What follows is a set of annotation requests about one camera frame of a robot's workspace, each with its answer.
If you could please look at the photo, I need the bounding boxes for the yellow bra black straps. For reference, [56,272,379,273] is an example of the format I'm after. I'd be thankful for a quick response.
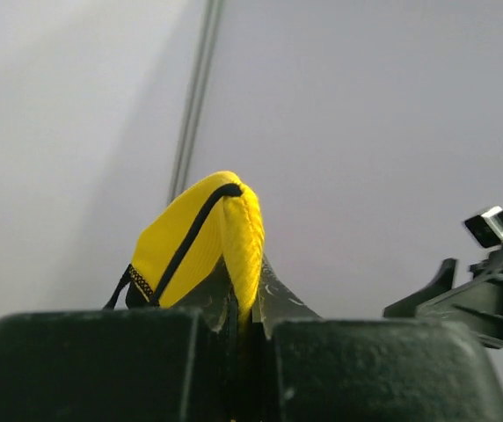
[104,170,266,335]

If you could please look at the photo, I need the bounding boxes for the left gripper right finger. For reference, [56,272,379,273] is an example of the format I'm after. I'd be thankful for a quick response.
[253,262,503,421]

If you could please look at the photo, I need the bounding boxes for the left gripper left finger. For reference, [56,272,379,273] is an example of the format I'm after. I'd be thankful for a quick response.
[0,263,236,421]

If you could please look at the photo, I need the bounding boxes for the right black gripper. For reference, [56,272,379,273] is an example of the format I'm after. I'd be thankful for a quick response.
[383,244,503,349]

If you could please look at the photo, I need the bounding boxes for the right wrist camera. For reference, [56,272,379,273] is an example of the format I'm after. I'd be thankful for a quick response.
[463,206,503,249]

